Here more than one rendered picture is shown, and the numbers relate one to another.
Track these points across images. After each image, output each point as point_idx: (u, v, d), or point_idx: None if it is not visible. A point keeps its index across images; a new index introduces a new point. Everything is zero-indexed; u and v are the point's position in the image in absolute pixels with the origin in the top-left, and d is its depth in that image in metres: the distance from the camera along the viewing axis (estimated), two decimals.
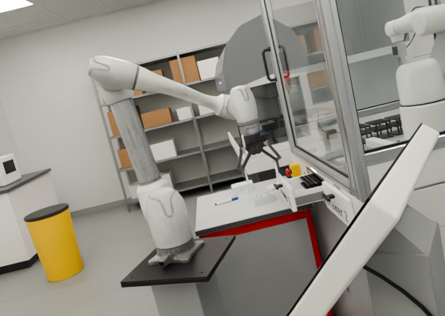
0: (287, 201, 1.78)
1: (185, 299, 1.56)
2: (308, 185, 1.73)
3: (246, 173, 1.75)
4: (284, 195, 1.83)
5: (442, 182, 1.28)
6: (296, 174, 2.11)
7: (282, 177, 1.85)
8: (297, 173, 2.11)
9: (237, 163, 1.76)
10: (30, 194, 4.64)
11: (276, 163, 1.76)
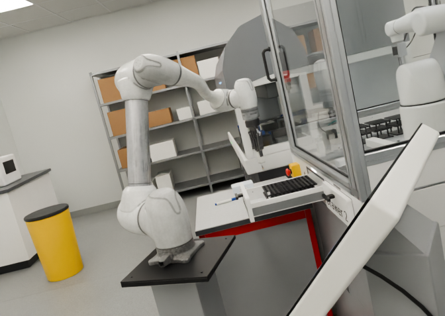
0: (246, 210, 1.77)
1: (185, 299, 1.56)
2: (267, 195, 1.73)
3: (256, 154, 2.11)
4: (245, 205, 1.83)
5: (442, 182, 1.28)
6: (296, 174, 2.11)
7: (244, 187, 1.85)
8: (297, 173, 2.11)
9: None
10: (30, 194, 4.64)
11: (259, 152, 2.09)
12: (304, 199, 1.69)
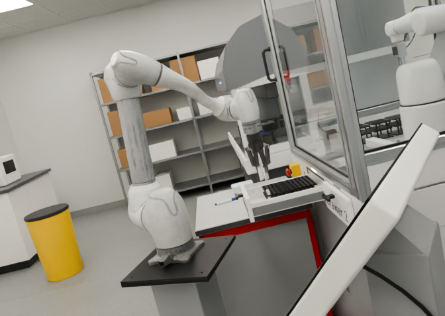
0: (246, 210, 1.77)
1: (185, 299, 1.56)
2: (267, 195, 1.73)
3: (258, 170, 1.92)
4: (245, 205, 1.83)
5: (442, 182, 1.28)
6: (296, 174, 2.11)
7: (244, 187, 1.85)
8: (297, 173, 2.11)
9: (251, 160, 1.95)
10: (30, 194, 4.64)
11: (264, 168, 1.91)
12: (304, 199, 1.69)
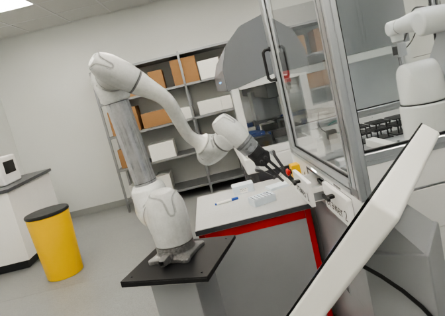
0: (304, 196, 1.78)
1: (185, 299, 1.56)
2: None
3: (283, 177, 1.79)
4: (301, 191, 1.83)
5: (442, 182, 1.28)
6: None
7: (299, 173, 1.85)
8: None
9: (269, 176, 1.81)
10: (30, 194, 4.64)
11: (283, 174, 1.80)
12: None
